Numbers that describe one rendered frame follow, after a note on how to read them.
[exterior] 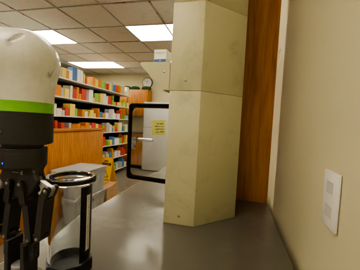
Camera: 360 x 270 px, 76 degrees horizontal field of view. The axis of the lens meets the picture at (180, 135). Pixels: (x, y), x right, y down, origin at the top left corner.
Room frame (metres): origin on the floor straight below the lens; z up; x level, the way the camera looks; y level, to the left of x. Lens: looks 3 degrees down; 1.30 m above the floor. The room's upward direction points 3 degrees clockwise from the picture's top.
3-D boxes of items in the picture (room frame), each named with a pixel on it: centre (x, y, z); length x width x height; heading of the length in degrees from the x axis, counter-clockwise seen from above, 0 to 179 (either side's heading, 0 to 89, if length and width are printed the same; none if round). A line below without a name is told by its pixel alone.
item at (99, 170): (2.97, 1.25, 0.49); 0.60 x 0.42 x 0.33; 167
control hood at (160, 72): (0.98, 0.06, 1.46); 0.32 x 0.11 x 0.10; 167
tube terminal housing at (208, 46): (0.94, -0.11, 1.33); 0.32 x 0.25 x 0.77; 167
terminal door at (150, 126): (1.17, 0.13, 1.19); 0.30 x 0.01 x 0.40; 70
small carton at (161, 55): (0.91, 0.08, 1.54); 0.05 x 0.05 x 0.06; 72
